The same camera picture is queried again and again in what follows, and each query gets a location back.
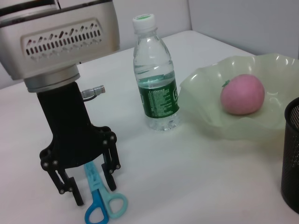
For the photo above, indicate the black mesh pen holder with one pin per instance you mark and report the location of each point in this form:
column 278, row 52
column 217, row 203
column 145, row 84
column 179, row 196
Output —
column 292, row 151

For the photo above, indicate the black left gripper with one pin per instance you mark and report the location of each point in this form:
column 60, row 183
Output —
column 67, row 130

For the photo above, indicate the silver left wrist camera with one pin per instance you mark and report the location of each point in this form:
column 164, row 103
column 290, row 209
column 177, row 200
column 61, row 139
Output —
column 58, row 28

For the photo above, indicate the pale green wavy fruit plate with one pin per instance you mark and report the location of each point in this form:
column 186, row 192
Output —
column 210, row 112

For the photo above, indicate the pink toy peach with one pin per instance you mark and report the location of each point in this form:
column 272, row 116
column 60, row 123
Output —
column 243, row 95

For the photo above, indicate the blue capped scissors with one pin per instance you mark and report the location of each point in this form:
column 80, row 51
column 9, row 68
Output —
column 95, row 193

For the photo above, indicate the clear green-label water bottle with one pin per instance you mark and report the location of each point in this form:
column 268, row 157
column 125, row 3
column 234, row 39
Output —
column 154, row 70

